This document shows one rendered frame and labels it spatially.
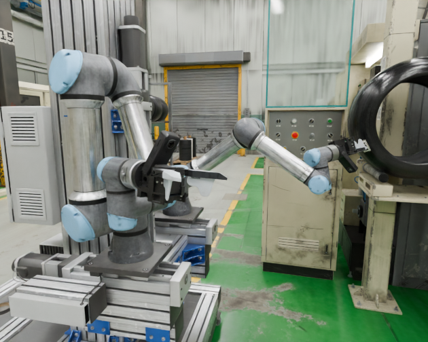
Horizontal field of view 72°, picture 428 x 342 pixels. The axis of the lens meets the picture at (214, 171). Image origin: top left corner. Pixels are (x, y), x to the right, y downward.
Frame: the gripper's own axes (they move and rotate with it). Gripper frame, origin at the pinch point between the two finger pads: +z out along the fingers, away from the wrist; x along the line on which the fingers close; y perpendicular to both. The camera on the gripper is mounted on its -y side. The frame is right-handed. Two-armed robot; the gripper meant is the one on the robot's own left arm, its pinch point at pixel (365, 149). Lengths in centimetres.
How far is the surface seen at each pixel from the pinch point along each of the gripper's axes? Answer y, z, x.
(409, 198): -28.5, 13.8, -3.8
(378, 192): -22.1, 3.2, 2.7
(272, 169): 6, 0, 80
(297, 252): -59, 7, 89
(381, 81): 28.3, 8.4, -12.8
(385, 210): -38, 35, 28
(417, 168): -15.3, 15.6, -11.0
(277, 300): -80, -27, 77
